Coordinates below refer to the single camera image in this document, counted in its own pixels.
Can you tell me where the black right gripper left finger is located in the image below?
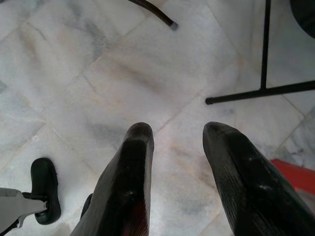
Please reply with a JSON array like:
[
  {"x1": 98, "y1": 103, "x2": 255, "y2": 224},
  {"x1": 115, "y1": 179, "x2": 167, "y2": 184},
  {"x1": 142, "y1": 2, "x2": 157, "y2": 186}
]
[{"x1": 70, "y1": 122, "x2": 155, "y2": 236}]

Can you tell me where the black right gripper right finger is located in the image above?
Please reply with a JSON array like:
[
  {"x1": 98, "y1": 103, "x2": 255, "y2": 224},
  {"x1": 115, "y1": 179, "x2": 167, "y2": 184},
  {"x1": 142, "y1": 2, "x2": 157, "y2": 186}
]
[{"x1": 202, "y1": 121, "x2": 315, "y2": 236}]

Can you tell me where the red plastic object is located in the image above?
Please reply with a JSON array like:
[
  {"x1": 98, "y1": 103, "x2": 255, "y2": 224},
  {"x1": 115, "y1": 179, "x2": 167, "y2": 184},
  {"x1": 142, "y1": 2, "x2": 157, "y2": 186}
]
[{"x1": 270, "y1": 158, "x2": 315, "y2": 197}]

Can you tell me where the black robot foot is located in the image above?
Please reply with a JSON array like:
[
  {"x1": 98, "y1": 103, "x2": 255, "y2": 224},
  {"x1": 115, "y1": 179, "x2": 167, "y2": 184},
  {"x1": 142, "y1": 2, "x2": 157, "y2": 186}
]
[{"x1": 31, "y1": 157, "x2": 62, "y2": 226}]

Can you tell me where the grey robot leg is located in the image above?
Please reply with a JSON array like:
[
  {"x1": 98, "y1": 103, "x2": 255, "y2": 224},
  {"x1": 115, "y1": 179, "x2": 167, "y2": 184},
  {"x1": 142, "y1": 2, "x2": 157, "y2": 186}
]
[{"x1": 0, "y1": 187, "x2": 49, "y2": 231}]

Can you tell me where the dark brown chair leg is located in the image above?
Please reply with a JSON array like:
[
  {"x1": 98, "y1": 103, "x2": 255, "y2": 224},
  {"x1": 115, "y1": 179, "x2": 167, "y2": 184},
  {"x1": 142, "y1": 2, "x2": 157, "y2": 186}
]
[{"x1": 127, "y1": 0, "x2": 178, "y2": 31}]

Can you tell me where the dark round seat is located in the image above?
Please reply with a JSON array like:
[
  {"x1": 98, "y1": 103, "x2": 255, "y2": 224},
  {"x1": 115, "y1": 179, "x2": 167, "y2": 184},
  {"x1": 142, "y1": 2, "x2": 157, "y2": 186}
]
[{"x1": 289, "y1": 0, "x2": 315, "y2": 39}]

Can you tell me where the black metal stand frame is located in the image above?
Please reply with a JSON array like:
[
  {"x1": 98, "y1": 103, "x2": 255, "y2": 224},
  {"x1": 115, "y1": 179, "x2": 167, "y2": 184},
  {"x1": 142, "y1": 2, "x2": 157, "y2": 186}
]
[{"x1": 205, "y1": 0, "x2": 315, "y2": 106}]

